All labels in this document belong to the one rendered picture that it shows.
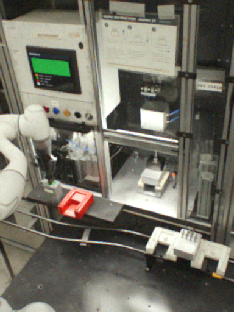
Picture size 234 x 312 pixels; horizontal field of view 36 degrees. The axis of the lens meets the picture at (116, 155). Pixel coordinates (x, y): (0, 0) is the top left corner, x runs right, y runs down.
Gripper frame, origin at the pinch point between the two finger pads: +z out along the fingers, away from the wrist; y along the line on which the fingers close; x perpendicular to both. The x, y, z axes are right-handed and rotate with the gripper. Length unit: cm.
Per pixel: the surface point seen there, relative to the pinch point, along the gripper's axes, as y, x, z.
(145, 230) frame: -41, -27, 51
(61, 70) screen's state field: -14, -7, -57
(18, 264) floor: 56, -7, 107
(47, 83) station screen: -5, -7, -51
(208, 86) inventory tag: -76, -11, -57
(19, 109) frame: 19.1, -10.6, -31.1
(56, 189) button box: -3.8, 1.6, 5.7
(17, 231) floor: 78, -34, 107
